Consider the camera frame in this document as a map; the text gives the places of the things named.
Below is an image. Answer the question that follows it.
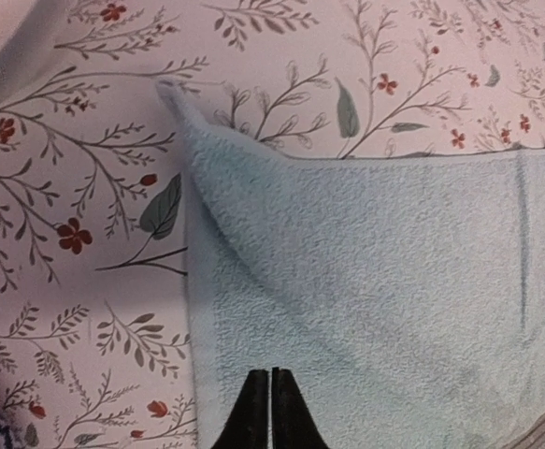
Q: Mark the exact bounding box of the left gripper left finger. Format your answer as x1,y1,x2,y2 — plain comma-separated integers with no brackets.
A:
212,369,267,449

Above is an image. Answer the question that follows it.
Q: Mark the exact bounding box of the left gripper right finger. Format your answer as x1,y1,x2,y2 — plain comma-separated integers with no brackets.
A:
271,367,329,449

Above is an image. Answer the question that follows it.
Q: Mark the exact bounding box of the light blue towel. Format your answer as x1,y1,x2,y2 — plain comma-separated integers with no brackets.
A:
156,80,545,448

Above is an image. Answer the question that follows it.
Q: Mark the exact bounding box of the white bowl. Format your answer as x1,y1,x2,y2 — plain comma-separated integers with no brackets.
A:
0,0,77,103

